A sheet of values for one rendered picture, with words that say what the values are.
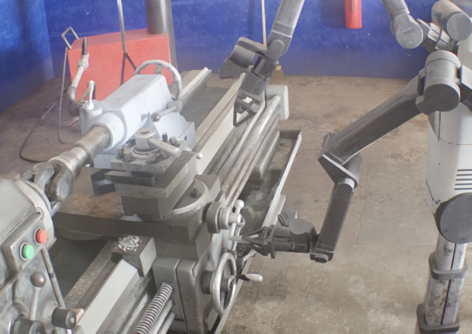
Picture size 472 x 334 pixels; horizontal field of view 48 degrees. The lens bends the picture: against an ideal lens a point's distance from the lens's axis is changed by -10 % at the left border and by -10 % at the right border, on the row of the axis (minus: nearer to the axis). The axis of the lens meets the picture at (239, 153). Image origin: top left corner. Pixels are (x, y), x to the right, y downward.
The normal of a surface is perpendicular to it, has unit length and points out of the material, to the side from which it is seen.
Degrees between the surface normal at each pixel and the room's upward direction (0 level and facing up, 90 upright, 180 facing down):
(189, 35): 90
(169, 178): 0
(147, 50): 90
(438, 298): 90
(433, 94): 114
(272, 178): 0
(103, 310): 36
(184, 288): 90
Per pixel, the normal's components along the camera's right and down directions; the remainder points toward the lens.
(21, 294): 0.96, 0.04
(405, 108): -0.39, 0.75
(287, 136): -0.26, 0.43
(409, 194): -0.07, -0.90
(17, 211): 0.63, -0.61
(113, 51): 0.09, 0.42
